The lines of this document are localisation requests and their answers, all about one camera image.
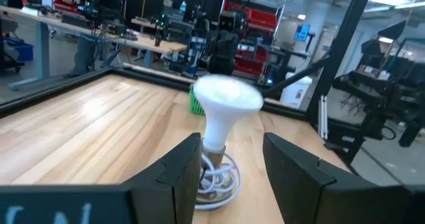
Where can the green plastic basket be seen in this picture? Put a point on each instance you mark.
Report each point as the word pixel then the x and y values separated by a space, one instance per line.
pixel 196 107

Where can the white bulb lamp metal base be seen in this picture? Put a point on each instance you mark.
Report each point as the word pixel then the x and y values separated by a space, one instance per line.
pixel 225 101

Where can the wooden workbench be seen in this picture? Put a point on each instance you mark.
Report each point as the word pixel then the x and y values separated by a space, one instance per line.
pixel 149 44

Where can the red bin rack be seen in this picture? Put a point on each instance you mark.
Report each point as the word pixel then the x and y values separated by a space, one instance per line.
pixel 262 18

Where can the blue crate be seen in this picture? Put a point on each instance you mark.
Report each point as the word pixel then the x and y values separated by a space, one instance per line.
pixel 20 51

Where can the blue screen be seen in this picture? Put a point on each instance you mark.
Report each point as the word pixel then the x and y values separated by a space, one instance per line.
pixel 302 33

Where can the white bin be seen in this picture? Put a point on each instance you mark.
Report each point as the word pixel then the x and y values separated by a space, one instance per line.
pixel 295 91

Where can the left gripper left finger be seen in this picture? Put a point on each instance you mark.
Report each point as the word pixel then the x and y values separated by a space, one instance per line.
pixel 172 190

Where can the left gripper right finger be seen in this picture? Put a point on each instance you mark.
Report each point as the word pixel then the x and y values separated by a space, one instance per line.
pixel 299 190

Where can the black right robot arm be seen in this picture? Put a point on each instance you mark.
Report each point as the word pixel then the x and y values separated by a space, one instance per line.
pixel 225 48

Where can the black aluminium rig frame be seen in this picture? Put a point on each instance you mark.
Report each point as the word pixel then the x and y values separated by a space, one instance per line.
pixel 345 34

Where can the black neighbouring robot rig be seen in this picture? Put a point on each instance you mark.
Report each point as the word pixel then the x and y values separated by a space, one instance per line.
pixel 365 84

